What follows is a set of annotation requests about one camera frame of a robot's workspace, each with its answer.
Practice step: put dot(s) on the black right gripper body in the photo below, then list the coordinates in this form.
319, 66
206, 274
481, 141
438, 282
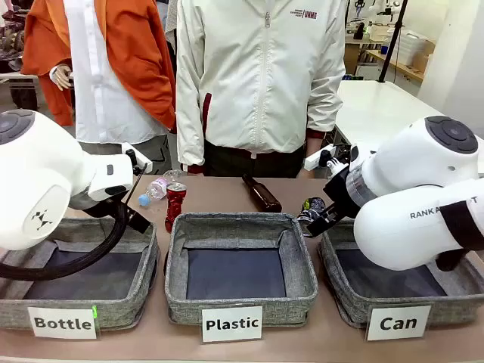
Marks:
340, 200

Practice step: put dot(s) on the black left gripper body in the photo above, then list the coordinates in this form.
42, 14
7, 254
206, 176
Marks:
102, 208

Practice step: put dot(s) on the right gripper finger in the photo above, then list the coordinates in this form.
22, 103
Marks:
327, 207
319, 227

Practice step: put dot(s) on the crushed black drink can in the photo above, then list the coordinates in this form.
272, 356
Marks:
312, 210

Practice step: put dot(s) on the plastic bottle with pink label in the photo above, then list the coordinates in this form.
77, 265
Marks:
155, 191

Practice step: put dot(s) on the crushed red drink can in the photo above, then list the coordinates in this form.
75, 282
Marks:
174, 208

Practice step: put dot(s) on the clear crushed plastic bottle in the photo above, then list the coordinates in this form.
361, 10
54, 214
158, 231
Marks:
174, 174

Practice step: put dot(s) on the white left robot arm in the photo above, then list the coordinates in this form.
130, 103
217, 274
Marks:
38, 170

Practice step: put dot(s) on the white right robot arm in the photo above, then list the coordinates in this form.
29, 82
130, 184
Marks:
408, 170

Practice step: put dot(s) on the grey fabric basket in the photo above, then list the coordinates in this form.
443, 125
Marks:
446, 302
242, 227
113, 306

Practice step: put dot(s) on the white Can label sign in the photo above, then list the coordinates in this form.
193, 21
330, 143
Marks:
398, 322

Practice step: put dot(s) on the brown glass bottle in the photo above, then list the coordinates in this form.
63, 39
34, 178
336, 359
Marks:
262, 194

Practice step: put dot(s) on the white background table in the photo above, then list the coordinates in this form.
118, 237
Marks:
378, 113

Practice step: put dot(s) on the white shirt on mannequin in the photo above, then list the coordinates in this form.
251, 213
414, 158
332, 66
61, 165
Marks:
98, 94

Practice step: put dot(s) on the white Bottle label sign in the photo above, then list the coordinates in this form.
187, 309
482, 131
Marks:
62, 323

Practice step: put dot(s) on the white Plastic label sign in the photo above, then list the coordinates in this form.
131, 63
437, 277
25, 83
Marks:
231, 323

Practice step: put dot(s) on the mannequin hand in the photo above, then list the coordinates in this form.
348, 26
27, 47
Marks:
61, 77

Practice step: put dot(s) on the person in white jacket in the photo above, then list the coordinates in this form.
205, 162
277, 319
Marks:
257, 75

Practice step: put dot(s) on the wooden background desk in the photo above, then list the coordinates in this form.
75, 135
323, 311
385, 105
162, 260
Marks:
397, 62

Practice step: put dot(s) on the orange jacket on mannequin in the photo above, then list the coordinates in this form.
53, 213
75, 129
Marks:
132, 56

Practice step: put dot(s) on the black tripod pole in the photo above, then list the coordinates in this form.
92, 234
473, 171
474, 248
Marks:
393, 38

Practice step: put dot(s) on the stacked white boxes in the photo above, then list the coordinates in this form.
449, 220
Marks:
414, 45

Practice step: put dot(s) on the dark clothes pile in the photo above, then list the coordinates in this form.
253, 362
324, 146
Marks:
11, 38

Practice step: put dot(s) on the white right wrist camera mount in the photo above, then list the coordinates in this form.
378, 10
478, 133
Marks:
314, 159

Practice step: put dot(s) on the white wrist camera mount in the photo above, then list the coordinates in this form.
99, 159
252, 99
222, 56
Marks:
314, 159
140, 164

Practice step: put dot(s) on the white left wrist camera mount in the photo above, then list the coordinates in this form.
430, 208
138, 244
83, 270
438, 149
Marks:
140, 164

